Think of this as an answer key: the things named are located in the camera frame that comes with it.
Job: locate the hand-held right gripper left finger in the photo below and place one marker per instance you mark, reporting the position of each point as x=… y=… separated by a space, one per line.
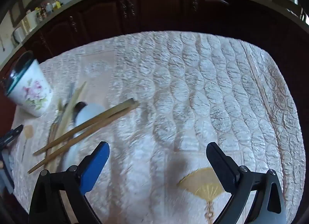
x=95 y=166

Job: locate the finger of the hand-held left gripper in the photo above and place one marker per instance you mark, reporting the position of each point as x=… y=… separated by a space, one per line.
x=15 y=131

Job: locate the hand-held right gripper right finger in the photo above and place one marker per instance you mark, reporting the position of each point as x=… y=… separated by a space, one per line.
x=221 y=166

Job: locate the wooden chopstick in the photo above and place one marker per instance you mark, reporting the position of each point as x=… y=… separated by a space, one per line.
x=79 y=140
x=74 y=98
x=103 y=116
x=50 y=141

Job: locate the white floral cup teal rim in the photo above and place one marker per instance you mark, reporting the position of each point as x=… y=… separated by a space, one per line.
x=31 y=88

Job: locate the white ceramic spoon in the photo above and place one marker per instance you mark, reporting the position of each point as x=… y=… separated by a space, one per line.
x=89 y=115

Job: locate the white kettle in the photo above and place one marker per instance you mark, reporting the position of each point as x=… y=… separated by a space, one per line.
x=18 y=35

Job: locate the white quilted mat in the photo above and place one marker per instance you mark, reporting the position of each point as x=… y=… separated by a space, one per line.
x=169 y=81

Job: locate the yellow microwave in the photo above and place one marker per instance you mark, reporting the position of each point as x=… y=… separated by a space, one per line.
x=27 y=23

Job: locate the red label sauce bottle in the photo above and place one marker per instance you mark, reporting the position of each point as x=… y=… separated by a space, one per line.
x=43 y=12

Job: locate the clear bottle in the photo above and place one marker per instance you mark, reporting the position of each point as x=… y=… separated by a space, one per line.
x=49 y=8

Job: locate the yellow oil bottle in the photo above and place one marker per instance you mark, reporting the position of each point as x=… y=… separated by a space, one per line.
x=57 y=3

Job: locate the dark wooden base cabinets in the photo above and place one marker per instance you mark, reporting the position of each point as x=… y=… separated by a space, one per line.
x=157 y=8

